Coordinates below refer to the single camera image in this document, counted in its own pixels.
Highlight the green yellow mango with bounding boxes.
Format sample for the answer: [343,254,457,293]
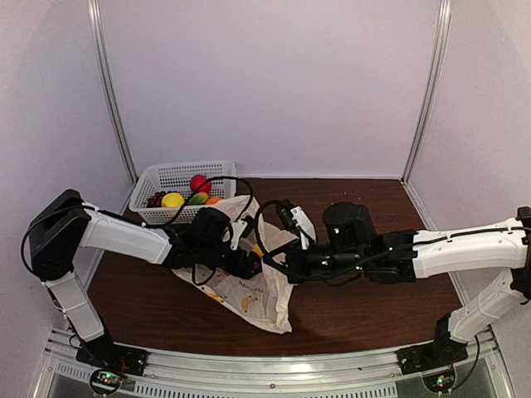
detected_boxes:
[189,192,209,206]

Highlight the circuit board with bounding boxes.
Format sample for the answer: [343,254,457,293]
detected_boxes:
[422,370,457,394]
[89,369,125,395]

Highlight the left black camera cable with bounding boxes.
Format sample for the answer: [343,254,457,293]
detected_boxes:
[165,177,255,227]

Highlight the right aluminium corner post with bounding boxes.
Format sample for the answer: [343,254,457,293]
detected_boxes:
[401,0,452,186]

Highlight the white perforated plastic basket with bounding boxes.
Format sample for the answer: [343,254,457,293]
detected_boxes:
[129,160,236,225]

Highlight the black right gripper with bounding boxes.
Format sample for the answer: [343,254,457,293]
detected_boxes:
[262,238,368,286]

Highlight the left circuit board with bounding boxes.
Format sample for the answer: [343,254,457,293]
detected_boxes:
[89,369,125,395]

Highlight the right black camera cable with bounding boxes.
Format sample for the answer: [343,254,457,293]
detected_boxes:
[253,199,416,287]

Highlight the left aluminium corner post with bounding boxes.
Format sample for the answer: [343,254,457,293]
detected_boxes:
[86,0,138,185]

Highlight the right circuit board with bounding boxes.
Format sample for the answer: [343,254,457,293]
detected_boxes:
[422,370,457,394]

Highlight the orange fruit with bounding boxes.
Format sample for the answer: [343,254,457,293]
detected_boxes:
[206,197,221,206]

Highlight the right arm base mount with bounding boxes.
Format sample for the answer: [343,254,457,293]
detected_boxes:
[396,337,468,375]

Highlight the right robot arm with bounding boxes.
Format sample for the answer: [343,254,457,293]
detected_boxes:
[280,201,530,366]

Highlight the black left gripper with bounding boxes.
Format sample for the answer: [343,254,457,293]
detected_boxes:
[197,241,266,279]

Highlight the yellow lemon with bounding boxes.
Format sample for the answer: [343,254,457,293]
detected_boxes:
[252,245,264,257]
[161,192,185,208]

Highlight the aluminium corner post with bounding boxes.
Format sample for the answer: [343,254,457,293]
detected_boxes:
[86,0,138,185]
[401,0,452,186]

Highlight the aluminium front rail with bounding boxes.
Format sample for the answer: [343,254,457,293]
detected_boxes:
[29,328,516,397]

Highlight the dark red grape bunch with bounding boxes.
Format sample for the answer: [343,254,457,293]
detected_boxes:
[146,192,166,208]

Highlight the red apple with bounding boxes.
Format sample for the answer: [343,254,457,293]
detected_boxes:
[190,174,212,194]

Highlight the banana print plastic bag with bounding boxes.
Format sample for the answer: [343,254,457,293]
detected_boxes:
[172,195,295,334]

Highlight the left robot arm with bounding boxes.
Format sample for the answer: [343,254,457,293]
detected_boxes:
[20,189,261,368]

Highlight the black camera cable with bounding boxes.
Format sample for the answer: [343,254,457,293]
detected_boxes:
[253,199,416,287]
[165,177,255,227]

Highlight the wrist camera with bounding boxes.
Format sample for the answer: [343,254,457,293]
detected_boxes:
[228,216,255,250]
[275,201,317,250]

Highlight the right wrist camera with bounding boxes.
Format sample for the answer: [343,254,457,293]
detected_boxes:
[275,201,317,250]

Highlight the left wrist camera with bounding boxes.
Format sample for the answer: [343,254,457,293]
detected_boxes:
[228,216,255,250]

